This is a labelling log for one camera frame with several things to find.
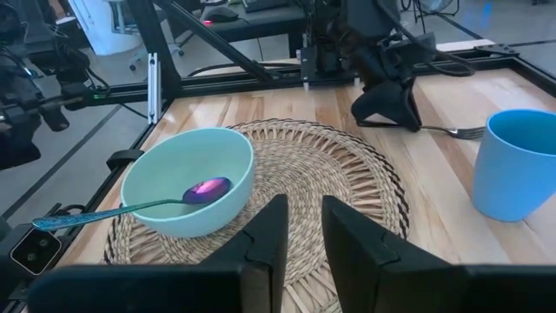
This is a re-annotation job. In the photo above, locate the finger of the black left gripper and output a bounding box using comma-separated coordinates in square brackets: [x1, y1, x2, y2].
[350, 80, 412, 127]
[406, 77, 422, 133]

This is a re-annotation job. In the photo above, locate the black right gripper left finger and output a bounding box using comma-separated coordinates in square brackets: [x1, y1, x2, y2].
[26, 194, 289, 313]

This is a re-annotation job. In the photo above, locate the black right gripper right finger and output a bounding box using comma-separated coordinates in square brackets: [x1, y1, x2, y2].
[321, 195, 556, 313]

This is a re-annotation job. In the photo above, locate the dark metal fork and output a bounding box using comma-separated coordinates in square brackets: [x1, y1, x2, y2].
[355, 121, 487, 140]

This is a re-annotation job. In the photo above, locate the iridescent spoon with teal handle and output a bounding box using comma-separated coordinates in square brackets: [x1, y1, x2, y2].
[32, 176, 233, 232]

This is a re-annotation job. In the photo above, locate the light blue plastic cup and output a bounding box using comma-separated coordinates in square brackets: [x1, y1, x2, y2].
[472, 108, 556, 223]

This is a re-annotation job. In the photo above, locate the pale green bowl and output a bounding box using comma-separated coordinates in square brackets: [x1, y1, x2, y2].
[120, 127, 256, 239]

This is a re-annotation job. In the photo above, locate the black floor fan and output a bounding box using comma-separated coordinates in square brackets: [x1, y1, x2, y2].
[412, 0, 460, 17]

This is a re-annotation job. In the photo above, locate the round woven straw placemat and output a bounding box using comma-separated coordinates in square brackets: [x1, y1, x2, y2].
[103, 118, 410, 313]

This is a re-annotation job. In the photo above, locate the black desk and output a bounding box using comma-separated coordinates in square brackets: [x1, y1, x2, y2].
[203, 0, 308, 57]

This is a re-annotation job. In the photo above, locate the black table clamp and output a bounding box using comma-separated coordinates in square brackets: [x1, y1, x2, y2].
[106, 149, 144, 171]

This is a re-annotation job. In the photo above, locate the black computer mouse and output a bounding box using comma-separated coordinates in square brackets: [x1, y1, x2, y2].
[202, 6, 240, 23]

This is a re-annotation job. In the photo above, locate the white column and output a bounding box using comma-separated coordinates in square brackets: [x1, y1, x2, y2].
[67, 0, 144, 56]

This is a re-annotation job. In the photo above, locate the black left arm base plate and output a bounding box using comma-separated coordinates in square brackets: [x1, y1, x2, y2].
[299, 45, 361, 86]

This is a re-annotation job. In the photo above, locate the black aluminium table frame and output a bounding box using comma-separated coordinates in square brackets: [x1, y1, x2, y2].
[0, 0, 556, 313]

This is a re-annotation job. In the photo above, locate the silver aluminium bracket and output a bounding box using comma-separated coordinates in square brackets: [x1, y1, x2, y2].
[147, 51, 162, 125]

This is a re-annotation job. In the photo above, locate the table-level camera box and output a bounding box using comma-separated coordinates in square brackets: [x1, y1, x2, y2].
[10, 225, 62, 276]

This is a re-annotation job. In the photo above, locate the black equipment with cables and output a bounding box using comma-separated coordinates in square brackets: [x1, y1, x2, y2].
[0, 0, 109, 170]

